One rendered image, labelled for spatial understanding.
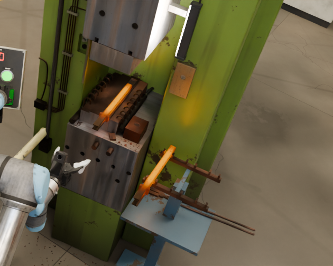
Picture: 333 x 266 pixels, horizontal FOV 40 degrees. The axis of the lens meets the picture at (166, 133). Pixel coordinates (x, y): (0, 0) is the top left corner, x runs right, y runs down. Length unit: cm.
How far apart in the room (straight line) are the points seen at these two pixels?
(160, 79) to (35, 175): 128
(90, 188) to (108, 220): 23
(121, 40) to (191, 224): 94
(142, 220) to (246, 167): 178
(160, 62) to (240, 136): 177
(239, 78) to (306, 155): 187
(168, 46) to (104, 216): 99
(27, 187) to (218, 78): 102
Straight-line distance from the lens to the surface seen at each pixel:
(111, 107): 226
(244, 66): 251
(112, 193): 242
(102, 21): 198
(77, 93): 240
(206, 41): 201
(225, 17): 195
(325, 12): 713
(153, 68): 255
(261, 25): 241
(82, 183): 247
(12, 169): 148
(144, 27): 191
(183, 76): 210
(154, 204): 227
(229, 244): 320
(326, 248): 357
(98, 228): 266
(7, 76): 223
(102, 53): 205
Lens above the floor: 235
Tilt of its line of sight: 38 degrees down
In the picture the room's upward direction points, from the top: 18 degrees clockwise
